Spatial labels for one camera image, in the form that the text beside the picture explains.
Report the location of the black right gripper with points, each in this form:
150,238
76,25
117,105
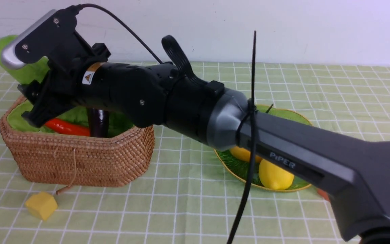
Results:
53,96

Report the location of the orange toy carrot green leaves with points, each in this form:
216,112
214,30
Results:
63,127

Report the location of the green toy bitter gourd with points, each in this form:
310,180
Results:
28,73

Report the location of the purple toy eggplant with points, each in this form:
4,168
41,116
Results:
98,121

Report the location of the yellow toy banana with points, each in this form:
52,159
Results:
241,154

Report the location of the yellow toy lemon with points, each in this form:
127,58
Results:
274,177

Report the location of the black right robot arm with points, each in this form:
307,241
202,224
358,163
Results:
354,173

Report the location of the woven wicker basket green lining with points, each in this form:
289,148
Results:
73,160

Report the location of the yellow foam cube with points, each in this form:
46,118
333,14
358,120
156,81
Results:
41,205

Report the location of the green checkered tablecloth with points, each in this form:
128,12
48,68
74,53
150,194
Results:
186,196

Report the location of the green glass leaf plate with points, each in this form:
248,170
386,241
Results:
238,169

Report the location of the red foam cube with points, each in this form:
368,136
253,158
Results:
323,194

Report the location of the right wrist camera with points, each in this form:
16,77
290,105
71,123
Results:
53,36

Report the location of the black right arm cable tie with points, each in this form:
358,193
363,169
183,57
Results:
250,115

